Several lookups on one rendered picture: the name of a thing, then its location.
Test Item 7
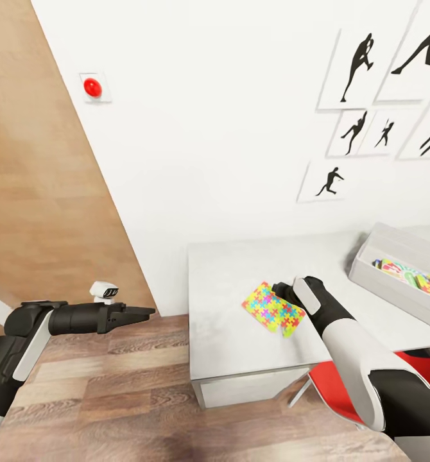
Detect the toy box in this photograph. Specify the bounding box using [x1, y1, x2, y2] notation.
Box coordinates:
[349, 222, 430, 325]

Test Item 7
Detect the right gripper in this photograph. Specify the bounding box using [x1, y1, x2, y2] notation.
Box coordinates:
[271, 282, 303, 309]

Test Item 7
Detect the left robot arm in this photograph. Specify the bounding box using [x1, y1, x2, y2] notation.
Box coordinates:
[0, 281, 155, 426]

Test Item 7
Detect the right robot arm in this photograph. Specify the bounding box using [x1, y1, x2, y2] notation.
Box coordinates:
[271, 274, 430, 462]

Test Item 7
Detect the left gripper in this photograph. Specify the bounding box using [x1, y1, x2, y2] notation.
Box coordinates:
[70, 302, 155, 334]

